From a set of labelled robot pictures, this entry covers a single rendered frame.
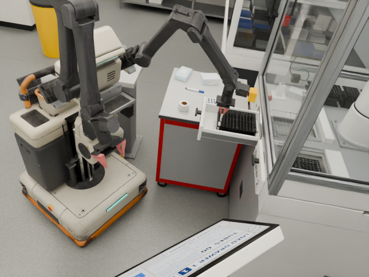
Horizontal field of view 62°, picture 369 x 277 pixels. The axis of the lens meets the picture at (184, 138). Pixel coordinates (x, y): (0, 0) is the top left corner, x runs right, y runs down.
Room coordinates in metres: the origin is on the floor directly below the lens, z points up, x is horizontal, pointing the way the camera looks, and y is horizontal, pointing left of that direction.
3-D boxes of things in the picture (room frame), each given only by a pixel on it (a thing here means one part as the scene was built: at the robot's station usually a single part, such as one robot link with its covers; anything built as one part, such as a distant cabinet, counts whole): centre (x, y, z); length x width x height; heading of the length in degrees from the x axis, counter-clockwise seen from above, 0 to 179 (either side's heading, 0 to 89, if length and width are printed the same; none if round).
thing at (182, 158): (1.84, -0.12, 0.38); 0.62 x 0.58 x 0.76; 178
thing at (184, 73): (2.04, 0.08, 0.78); 0.15 x 0.10 x 0.04; 165
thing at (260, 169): (1.11, -0.39, 0.87); 0.29 x 0.02 x 0.11; 178
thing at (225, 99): (1.37, -0.19, 1.07); 0.10 x 0.07 x 0.07; 85
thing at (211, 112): (1.43, -0.29, 0.86); 0.40 x 0.26 x 0.06; 88
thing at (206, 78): (2.02, -0.12, 0.79); 0.13 x 0.09 x 0.05; 108
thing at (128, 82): (1.98, 0.55, 0.38); 0.30 x 0.30 x 0.76; 88
